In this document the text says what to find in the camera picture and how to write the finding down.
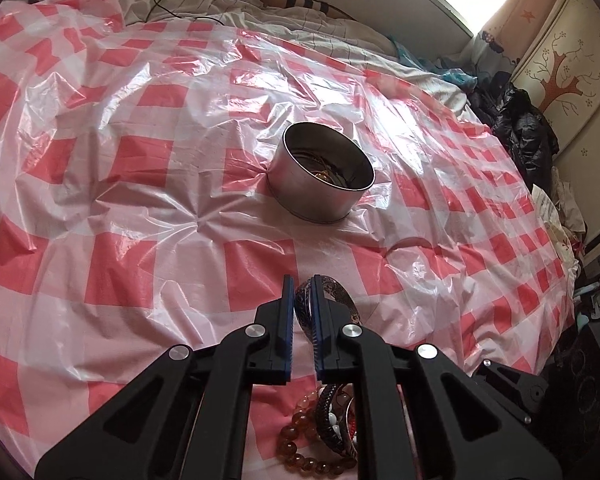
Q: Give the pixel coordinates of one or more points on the pile of light clothes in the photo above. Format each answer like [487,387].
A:
[562,220]

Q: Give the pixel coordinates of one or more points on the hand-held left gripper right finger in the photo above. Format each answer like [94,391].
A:
[318,320]

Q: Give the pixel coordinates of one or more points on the round metal tin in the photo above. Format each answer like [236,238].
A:
[307,192]

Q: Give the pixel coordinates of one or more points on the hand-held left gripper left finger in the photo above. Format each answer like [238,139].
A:
[287,320]

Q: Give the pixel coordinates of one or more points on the blue plastic bag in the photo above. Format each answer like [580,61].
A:
[450,72]

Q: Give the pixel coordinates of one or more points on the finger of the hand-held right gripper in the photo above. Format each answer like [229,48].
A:
[512,385]

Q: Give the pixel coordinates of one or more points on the black puffer jacket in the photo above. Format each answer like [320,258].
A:
[522,127]

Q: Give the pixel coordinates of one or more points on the cream wardrobe with tree print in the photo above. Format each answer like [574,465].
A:
[575,60]

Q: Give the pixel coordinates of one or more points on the dark patterned bangle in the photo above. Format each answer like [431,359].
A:
[342,301]

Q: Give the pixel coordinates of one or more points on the red checked plastic sheet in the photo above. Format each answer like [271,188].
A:
[130,185]

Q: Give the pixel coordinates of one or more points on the white grid bed quilt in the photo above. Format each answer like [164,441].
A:
[280,15]

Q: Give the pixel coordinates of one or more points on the pink star curtain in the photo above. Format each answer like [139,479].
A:
[520,15]

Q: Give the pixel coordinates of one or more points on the striped cloth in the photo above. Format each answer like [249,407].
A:
[305,1]

